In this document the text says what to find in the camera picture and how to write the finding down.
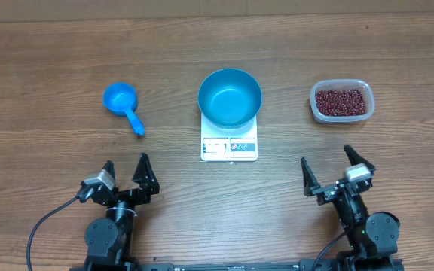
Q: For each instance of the white digital kitchen scale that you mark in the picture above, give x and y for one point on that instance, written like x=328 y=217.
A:
x=228 y=145

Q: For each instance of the clear plastic container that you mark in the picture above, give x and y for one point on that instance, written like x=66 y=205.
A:
x=343 y=84

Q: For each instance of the blue metal bowl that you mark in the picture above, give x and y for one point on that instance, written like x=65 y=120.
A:
x=230 y=98

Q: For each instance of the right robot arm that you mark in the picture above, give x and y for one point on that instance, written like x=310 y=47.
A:
x=368 y=241

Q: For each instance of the blue plastic measuring scoop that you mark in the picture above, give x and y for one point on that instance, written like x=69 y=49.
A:
x=121 y=99

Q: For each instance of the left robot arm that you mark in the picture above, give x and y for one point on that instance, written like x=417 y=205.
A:
x=109 y=239

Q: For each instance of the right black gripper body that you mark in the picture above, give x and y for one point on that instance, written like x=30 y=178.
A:
x=349 y=213

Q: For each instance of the red beans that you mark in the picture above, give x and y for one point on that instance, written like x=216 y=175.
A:
x=340 y=103

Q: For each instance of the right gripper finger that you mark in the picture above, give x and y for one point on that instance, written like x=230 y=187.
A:
x=310 y=183
x=356 y=159

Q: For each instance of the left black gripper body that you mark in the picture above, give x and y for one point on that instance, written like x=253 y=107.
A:
x=129 y=199

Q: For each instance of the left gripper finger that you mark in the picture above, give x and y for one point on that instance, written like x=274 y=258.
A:
x=145 y=177
x=108 y=170

